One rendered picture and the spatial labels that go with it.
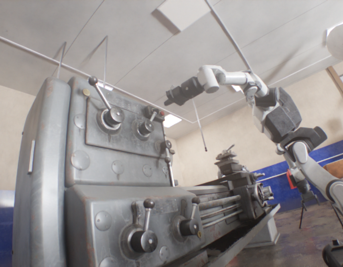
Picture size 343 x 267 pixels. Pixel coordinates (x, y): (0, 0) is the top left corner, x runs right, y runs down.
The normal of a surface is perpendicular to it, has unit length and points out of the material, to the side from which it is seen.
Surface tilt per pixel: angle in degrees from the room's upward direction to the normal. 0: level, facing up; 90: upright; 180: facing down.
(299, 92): 90
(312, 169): 110
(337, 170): 94
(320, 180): 90
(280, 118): 98
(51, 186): 90
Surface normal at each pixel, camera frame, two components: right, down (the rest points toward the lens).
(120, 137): 0.77, -0.36
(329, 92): -0.61, -0.19
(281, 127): -0.31, -0.17
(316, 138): -0.30, 0.08
